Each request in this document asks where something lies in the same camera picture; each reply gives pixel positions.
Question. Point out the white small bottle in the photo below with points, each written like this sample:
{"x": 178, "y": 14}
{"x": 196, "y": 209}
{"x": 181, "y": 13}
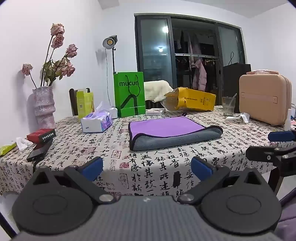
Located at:
{"x": 287, "y": 120}

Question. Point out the pink jacket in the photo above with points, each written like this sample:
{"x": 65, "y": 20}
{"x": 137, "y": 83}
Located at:
{"x": 200, "y": 76}

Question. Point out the white cloth on chair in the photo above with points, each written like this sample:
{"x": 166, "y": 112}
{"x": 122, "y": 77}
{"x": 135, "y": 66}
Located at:
{"x": 157, "y": 90}

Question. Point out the purple white tissue pack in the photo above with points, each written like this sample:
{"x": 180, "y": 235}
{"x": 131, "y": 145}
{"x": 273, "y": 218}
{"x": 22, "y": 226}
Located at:
{"x": 96, "y": 122}

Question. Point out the dried pink roses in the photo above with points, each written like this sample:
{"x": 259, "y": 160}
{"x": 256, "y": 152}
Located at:
{"x": 57, "y": 67}

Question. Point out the beige hard suitcase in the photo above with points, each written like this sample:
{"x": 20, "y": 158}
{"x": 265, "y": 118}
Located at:
{"x": 263, "y": 99}

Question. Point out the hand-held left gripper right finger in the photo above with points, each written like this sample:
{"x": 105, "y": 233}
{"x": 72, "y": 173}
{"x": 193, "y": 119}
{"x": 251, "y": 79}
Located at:
{"x": 200, "y": 168}

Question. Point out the black framed glass door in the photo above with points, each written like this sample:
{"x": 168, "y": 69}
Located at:
{"x": 152, "y": 46}

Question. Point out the spoon in glass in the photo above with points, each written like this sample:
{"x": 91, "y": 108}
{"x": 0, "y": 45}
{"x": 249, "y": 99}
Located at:
{"x": 233, "y": 99}

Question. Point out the red black box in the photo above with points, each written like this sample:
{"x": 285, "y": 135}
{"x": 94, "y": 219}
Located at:
{"x": 41, "y": 134}

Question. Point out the green snack packet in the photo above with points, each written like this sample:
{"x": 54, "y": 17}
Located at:
{"x": 7, "y": 149}

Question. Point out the purple cloth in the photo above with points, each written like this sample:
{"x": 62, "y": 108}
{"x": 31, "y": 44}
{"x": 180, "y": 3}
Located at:
{"x": 288, "y": 220}

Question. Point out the crumpled white tissue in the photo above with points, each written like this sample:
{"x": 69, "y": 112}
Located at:
{"x": 241, "y": 117}
{"x": 23, "y": 144}

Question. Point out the calligraphy printed tablecloth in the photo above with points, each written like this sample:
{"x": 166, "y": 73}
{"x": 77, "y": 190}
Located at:
{"x": 161, "y": 162}

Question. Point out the yellow paper bag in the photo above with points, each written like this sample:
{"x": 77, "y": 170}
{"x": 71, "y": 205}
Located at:
{"x": 194, "y": 100}

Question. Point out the clear drinking glass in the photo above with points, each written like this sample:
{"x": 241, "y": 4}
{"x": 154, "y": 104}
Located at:
{"x": 228, "y": 109}

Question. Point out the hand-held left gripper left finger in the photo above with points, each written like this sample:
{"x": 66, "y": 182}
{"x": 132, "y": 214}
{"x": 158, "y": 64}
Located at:
{"x": 92, "y": 167}

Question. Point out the hanging clothes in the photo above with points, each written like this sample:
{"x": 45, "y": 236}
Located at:
{"x": 189, "y": 44}

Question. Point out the purple and grey towel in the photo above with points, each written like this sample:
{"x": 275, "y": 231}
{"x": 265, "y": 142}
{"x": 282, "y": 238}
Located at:
{"x": 166, "y": 126}

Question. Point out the black cabinet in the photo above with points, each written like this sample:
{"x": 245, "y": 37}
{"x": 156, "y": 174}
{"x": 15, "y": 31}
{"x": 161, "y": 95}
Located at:
{"x": 233, "y": 78}

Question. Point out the yellow-green carton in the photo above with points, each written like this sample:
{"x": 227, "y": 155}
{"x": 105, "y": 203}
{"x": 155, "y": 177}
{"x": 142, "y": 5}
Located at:
{"x": 84, "y": 104}

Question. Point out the green paper bag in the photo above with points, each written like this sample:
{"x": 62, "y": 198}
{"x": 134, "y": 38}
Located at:
{"x": 128, "y": 97}

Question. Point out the small white red box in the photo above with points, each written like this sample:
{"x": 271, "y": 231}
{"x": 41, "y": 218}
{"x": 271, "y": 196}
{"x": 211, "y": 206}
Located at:
{"x": 155, "y": 112}

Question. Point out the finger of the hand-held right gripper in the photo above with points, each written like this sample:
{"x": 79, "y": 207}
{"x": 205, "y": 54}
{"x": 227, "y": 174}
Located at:
{"x": 281, "y": 136}
{"x": 263, "y": 154}

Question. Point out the studio light on stand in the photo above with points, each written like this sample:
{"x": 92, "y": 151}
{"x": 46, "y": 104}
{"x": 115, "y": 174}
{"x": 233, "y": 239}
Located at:
{"x": 108, "y": 42}

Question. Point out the pink textured vase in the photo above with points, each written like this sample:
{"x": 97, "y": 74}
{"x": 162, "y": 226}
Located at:
{"x": 44, "y": 109}

